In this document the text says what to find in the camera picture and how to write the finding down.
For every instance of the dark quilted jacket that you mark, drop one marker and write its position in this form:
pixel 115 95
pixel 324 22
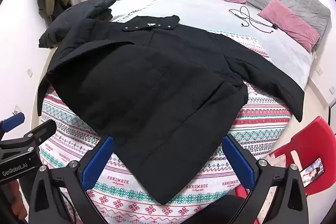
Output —
pixel 78 12

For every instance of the beige flat stick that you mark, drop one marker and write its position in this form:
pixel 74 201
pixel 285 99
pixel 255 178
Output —
pixel 295 158

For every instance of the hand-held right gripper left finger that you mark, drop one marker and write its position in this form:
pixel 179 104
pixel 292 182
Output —
pixel 97 162

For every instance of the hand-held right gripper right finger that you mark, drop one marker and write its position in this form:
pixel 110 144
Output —
pixel 239 162

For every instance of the smartphone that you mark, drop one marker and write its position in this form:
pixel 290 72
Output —
pixel 312 172

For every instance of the patterned knit blanket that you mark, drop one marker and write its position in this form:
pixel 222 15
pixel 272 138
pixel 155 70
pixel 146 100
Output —
pixel 126 187

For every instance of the black jacket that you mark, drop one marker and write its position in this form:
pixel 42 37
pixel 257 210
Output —
pixel 157 77

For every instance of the white wall socket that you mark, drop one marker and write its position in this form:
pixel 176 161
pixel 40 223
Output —
pixel 332 90
pixel 319 70
pixel 29 72

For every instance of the grey bed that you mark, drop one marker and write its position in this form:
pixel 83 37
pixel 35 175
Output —
pixel 204 8

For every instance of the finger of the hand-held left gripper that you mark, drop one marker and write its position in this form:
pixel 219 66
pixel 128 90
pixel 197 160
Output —
pixel 44 130
pixel 11 121

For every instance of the red chair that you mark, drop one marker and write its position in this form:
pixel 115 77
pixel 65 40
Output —
pixel 309 140

